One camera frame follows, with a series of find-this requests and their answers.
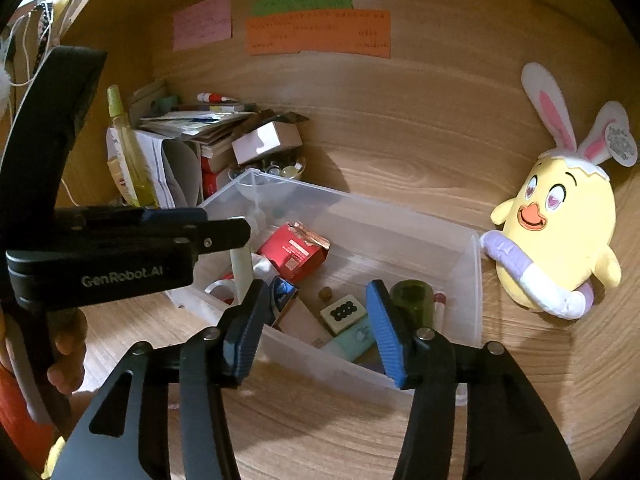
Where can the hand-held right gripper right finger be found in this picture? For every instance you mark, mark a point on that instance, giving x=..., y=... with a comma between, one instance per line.
x=385, y=335

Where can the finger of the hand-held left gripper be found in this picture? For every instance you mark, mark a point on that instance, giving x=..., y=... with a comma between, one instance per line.
x=225, y=235
x=170, y=215

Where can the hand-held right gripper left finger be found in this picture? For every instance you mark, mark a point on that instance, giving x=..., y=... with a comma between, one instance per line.
x=247, y=330

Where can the pale cream tube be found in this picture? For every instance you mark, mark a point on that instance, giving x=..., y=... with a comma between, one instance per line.
x=241, y=272

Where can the white tape roll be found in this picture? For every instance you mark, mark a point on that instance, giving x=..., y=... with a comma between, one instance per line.
x=220, y=284

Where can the clear plastic storage box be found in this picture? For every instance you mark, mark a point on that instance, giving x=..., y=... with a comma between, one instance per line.
x=380, y=240

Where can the person's left hand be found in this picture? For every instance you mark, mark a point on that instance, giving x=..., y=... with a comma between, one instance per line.
x=70, y=350

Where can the mint green case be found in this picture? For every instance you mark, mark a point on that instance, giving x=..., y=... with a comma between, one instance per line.
x=352, y=344

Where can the white folded papers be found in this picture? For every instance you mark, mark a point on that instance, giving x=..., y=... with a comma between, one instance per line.
x=170, y=175

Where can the dark green cup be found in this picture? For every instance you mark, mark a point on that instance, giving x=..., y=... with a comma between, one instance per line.
x=415, y=300

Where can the mahjong tile with dots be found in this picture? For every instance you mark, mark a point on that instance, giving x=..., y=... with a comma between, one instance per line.
x=342, y=312

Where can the white plastic wrapper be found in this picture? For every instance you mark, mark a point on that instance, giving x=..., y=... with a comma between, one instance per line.
x=262, y=267

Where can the blue packet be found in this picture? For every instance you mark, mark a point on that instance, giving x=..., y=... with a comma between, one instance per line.
x=284, y=292

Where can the beige cardboard box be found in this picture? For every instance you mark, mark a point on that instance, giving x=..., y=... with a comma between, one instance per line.
x=302, y=322

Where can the red cardboard box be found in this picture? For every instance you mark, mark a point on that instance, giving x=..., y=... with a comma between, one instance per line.
x=215, y=177

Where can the small lip balm stick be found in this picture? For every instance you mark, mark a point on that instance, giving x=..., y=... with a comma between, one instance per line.
x=440, y=307

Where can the beige printed packet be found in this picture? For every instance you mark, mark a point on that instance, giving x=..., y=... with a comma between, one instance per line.
x=116, y=180

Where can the yellow-green plastic bottle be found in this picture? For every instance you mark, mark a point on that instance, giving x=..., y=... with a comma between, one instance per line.
x=132, y=160

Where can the red foil packet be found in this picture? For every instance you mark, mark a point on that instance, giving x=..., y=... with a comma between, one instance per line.
x=290, y=255

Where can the small brown stone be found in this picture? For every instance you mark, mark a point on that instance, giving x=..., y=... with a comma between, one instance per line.
x=326, y=293

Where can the stack of booklets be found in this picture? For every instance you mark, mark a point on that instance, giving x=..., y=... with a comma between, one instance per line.
x=200, y=127

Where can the glass bowl with small items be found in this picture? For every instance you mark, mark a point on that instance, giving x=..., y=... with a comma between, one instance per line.
x=300, y=170

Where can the small white cardboard box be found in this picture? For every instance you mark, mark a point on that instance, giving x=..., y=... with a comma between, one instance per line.
x=265, y=142

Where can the green packet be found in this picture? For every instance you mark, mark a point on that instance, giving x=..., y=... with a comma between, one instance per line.
x=166, y=102

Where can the white and red marker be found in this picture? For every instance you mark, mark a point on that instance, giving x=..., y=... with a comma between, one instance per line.
x=215, y=97

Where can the pink paper note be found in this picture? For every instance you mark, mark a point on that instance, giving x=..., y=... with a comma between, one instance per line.
x=202, y=22

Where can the yellow chick plush toy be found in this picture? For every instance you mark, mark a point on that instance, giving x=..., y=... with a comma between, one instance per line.
x=565, y=220

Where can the orange paper note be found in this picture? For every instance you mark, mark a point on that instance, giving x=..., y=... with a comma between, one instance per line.
x=317, y=32

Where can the green paper note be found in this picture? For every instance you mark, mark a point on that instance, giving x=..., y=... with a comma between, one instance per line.
x=302, y=2

